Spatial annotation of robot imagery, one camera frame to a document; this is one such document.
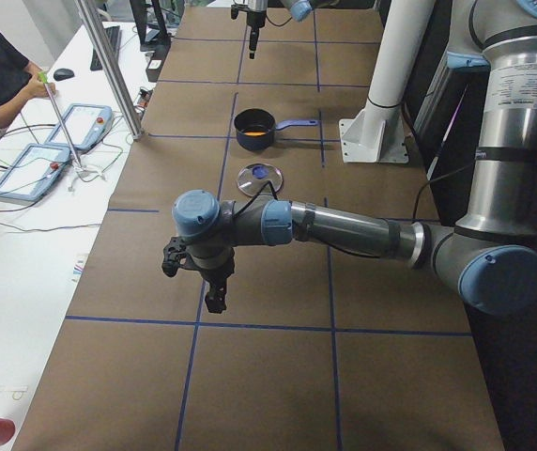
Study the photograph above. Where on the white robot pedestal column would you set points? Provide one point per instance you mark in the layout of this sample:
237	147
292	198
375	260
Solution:
376	133

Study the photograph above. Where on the dark pot purple handle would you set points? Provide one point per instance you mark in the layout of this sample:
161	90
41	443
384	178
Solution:
256	119

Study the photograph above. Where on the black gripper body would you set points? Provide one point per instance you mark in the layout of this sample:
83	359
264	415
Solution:
217	273
253	20

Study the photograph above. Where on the black computer mouse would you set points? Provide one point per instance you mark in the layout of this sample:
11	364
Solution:
63	74

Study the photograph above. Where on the person's hand holding stick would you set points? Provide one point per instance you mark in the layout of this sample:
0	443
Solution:
38	89

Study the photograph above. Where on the glass pot lid purple knob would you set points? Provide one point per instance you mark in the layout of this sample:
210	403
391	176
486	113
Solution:
253	177

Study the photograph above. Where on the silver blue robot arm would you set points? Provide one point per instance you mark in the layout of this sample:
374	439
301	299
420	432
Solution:
462	76
298	9

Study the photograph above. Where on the far teach pendant tablet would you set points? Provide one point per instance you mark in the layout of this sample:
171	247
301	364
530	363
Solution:
87	124

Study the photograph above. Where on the black monitor stand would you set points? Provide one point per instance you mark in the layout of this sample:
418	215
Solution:
150	25

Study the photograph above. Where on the grey aluminium frame post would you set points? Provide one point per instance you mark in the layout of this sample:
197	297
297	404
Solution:
95	30

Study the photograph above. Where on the teach pendant tablet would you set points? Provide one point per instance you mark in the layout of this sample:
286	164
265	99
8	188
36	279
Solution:
87	124
34	172

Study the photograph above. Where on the near teach pendant tablet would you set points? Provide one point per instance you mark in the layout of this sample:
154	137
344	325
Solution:
34	172

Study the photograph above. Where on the metal stick green handle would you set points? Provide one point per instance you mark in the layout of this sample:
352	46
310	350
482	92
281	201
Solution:
42	77

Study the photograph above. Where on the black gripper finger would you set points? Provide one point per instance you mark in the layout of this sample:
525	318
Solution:
212	300
255	41
251	47
221	298

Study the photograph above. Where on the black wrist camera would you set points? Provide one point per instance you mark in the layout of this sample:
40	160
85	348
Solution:
174	256
235	9

